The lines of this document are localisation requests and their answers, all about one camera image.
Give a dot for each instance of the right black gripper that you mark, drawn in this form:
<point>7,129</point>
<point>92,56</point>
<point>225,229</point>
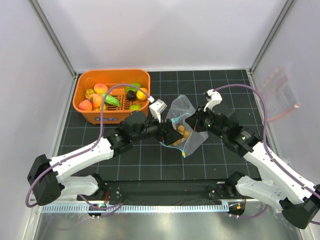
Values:
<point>195,121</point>

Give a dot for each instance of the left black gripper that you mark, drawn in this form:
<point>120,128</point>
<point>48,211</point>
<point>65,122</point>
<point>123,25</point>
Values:
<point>166,133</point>

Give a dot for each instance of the brown longan bunch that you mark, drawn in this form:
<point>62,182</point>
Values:
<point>185,135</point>

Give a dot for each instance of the clear zip top bag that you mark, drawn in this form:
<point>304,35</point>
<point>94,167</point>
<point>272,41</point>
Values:
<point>180,109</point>

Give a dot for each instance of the green pear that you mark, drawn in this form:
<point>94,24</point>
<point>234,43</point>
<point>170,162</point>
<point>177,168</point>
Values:
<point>135,107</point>

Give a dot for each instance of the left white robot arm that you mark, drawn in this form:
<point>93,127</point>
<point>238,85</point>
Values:
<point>51,178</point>

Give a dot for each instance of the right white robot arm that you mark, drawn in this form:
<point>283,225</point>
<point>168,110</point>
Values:
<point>296,197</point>

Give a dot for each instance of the black grid mat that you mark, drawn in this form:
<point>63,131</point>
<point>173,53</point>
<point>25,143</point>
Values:
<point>148,160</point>

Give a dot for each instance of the yellow orange mango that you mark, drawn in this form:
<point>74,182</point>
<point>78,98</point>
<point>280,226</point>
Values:
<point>140,94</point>

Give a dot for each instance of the dark purple mangosteen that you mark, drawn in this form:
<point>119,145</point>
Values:
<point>131,95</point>

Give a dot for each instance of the orange plastic basket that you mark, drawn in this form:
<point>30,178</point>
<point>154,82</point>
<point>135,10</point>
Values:
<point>116,80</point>

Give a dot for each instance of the green starfruit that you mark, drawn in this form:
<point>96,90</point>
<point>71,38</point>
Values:
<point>132,87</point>

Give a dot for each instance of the yellow banana bunch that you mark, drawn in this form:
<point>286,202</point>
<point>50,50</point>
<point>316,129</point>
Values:
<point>104,107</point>

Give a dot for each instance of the peach in middle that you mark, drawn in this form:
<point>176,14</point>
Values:
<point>96,100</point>

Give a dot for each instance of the peach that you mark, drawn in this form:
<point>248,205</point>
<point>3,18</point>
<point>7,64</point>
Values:
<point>85,105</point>
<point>100,88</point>
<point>96,100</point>

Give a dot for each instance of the peach at back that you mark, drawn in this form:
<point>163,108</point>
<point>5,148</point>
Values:
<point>100,88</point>

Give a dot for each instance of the peach at front left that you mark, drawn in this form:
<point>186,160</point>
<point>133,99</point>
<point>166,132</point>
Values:
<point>85,105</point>

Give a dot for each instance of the yellow starfruit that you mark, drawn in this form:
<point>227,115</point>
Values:
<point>89,92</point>

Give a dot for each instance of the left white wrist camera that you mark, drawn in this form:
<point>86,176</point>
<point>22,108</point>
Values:
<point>156,108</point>

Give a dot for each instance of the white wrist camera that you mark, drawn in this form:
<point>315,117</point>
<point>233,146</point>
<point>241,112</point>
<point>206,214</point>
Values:
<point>156,108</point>
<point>213,98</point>

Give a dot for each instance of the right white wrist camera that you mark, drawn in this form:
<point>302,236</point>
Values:
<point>213,98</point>

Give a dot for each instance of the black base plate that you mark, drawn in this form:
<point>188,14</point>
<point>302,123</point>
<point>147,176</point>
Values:
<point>170,192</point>

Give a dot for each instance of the slotted cable duct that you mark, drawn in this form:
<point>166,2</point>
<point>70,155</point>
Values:
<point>66,208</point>

